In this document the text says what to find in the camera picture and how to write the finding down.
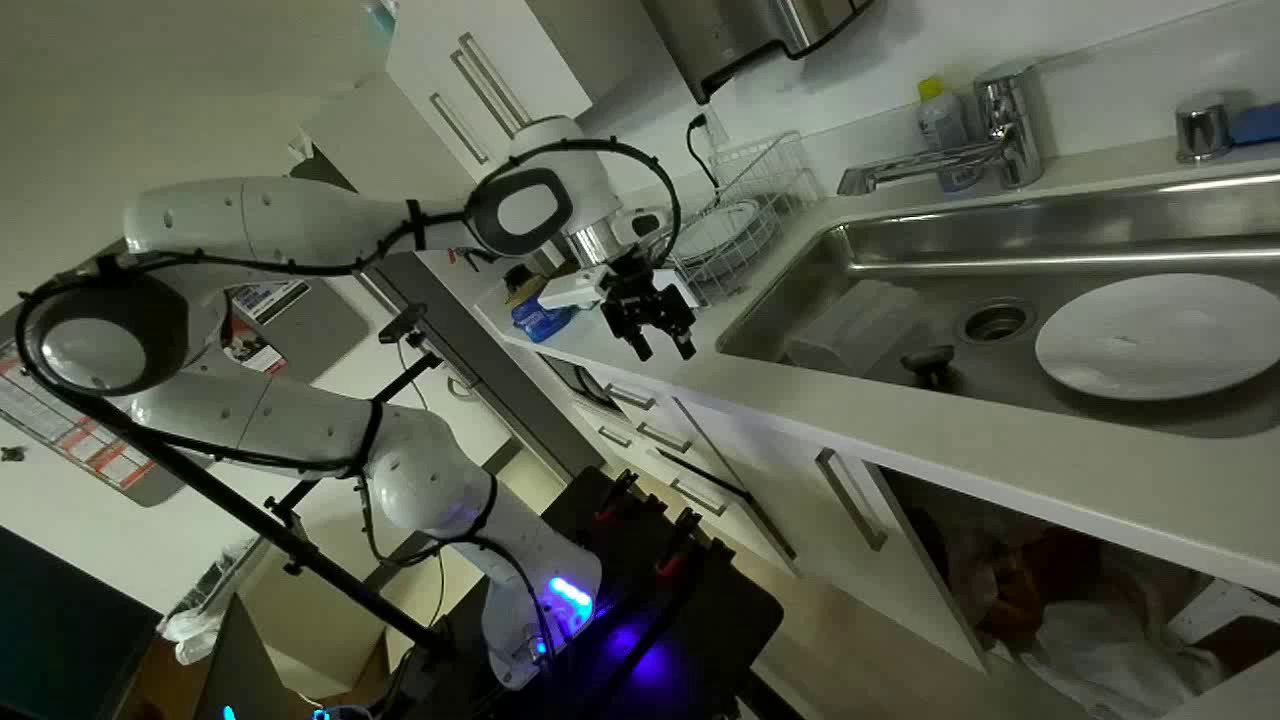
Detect white cloth in sink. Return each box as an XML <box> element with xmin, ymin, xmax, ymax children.
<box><xmin>776</xmin><ymin>277</ymin><xmax>932</xmax><ymax>385</ymax></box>

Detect clear soap bottle yellow cap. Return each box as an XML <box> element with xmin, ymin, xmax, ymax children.
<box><xmin>912</xmin><ymin>73</ymin><xmax>980</xmax><ymax>159</ymax></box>

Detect stacked plates in rack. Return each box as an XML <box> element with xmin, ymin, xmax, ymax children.
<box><xmin>674</xmin><ymin>197</ymin><xmax>788</xmax><ymax>304</ymax></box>

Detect white wall cabinet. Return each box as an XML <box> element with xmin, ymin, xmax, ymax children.
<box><xmin>380</xmin><ymin>0</ymin><xmax>599</xmax><ymax>185</ymax></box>

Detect stainless steel sink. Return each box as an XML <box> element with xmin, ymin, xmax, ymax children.
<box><xmin>711</xmin><ymin>174</ymin><xmax>1280</xmax><ymax>445</ymax></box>

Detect dark monitor screen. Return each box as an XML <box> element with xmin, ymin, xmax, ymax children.
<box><xmin>0</xmin><ymin>524</ymin><xmax>168</xmax><ymax>720</ymax></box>

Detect silver cabinet door handle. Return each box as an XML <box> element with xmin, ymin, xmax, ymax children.
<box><xmin>812</xmin><ymin>445</ymin><xmax>891</xmax><ymax>558</ymax></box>

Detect metal paper towel dispenser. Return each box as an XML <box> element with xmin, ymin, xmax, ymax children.
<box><xmin>636</xmin><ymin>0</ymin><xmax>882</xmax><ymax>104</ymax></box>

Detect white drawer unit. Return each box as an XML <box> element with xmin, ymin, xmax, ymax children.
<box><xmin>533</xmin><ymin>350</ymin><xmax>804</xmax><ymax>568</ymax></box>

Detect metal cup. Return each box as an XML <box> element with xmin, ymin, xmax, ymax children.
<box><xmin>1173</xmin><ymin>87</ymin><xmax>1258</xmax><ymax>170</ymax></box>

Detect wire dish rack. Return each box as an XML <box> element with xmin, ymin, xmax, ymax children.
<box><xmin>664</xmin><ymin>129</ymin><xmax>829</xmax><ymax>308</ymax></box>

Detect sink drain strainer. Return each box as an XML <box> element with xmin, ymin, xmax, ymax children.
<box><xmin>961</xmin><ymin>302</ymin><xmax>1036</xmax><ymax>350</ymax></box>

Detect black sink stopper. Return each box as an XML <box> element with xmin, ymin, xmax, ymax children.
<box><xmin>917</xmin><ymin>345</ymin><xmax>972</xmax><ymax>402</ymax></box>

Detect blue sponge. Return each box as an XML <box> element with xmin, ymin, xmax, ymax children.
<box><xmin>1226</xmin><ymin>101</ymin><xmax>1280</xmax><ymax>154</ymax></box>

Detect chrome kitchen faucet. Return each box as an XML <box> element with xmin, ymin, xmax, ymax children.
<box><xmin>835</xmin><ymin>66</ymin><xmax>1062</xmax><ymax>202</ymax></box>

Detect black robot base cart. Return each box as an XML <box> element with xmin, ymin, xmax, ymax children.
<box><xmin>380</xmin><ymin>463</ymin><xmax>792</xmax><ymax>720</ymax></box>

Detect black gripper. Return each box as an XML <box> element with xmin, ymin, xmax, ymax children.
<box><xmin>597</xmin><ymin>250</ymin><xmax>701</xmax><ymax>366</ymax></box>

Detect white plastic bag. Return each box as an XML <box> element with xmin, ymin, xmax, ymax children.
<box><xmin>932</xmin><ymin>512</ymin><xmax>1280</xmax><ymax>720</ymax></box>

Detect black tripod pole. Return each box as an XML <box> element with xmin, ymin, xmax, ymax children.
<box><xmin>53</xmin><ymin>308</ymin><xmax>452</xmax><ymax>656</ymax></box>

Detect white round plate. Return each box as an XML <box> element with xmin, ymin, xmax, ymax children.
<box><xmin>1032</xmin><ymin>274</ymin><xmax>1280</xmax><ymax>410</ymax></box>

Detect black wall cable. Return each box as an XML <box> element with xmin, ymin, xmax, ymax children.
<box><xmin>683</xmin><ymin>108</ymin><xmax>724</xmax><ymax>188</ymax></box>

